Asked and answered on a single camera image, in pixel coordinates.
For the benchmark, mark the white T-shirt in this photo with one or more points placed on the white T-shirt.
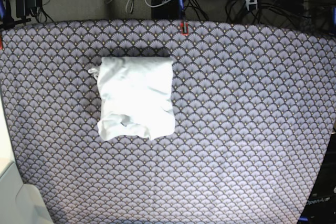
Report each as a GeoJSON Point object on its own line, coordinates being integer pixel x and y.
{"type": "Point", "coordinates": [135, 97]}

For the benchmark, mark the red black table clamp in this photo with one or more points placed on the red black table clamp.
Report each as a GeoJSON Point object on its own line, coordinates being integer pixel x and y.
{"type": "Point", "coordinates": [184, 28]}

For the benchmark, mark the black box under table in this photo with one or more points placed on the black box under table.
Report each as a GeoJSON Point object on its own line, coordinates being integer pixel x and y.
{"type": "Point", "coordinates": [169, 11]}

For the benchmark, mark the patterned fan-print tablecloth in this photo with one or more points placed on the patterned fan-print tablecloth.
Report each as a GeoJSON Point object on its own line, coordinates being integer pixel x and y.
{"type": "Point", "coordinates": [254, 109]}

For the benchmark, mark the black computer case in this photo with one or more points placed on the black computer case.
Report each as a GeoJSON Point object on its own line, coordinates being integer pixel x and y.
{"type": "Point", "coordinates": [320, 207]}

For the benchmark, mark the white plastic bin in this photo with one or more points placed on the white plastic bin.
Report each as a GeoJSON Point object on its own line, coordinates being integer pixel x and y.
{"type": "Point", "coordinates": [20, 202]}

